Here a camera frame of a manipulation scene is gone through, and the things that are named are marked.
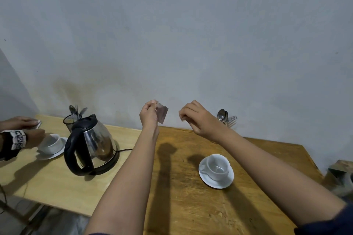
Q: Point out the dark blue sleeve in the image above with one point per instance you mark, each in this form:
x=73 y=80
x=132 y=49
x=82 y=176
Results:
x=328 y=223

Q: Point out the person's right forearm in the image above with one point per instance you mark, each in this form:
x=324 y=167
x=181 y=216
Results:
x=275 y=174

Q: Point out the person's right hand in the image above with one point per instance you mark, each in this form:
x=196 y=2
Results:
x=204 y=123

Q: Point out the pink tea bag sachet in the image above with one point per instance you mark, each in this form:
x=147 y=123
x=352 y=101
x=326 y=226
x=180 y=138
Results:
x=162 y=113

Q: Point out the steel fork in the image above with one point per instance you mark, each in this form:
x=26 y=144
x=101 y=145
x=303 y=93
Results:
x=232 y=120
x=76 y=111

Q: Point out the white cup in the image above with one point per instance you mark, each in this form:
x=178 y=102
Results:
x=217 y=167
x=51 y=144

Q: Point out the person's right fingers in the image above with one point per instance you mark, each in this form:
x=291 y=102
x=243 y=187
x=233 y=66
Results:
x=187 y=112

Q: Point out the black kettle base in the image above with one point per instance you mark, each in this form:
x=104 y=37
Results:
x=110 y=164

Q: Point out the person's left hand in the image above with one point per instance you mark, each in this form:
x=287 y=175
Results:
x=149 y=119

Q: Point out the metal table frame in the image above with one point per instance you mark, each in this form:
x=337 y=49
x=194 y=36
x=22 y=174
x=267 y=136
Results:
x=24 y=215

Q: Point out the white patterned wrist tracker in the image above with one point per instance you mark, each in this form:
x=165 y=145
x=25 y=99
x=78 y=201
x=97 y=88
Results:
x=18 y=139

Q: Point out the white saucer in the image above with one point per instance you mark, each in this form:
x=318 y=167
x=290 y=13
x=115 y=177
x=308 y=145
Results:
x=217 y=184
x=47 y=157

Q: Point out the brown cardboard box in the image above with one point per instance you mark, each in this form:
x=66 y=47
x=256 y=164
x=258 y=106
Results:
x=340 y=173

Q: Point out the person's left fingers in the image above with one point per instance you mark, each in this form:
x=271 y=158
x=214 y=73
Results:
x=150 y=105

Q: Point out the steel spoon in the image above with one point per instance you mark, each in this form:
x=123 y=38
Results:
x=226 y=116
x=72 y=109
x=221 y=114
x=83 y=110

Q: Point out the person's left forearm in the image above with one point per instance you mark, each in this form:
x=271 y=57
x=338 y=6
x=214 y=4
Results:
x=129 y=182

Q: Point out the clear glass cutlery holder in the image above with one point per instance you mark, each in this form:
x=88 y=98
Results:
x=69 y=122

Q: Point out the small silver sachet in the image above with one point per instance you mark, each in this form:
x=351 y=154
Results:
x=37 y=125

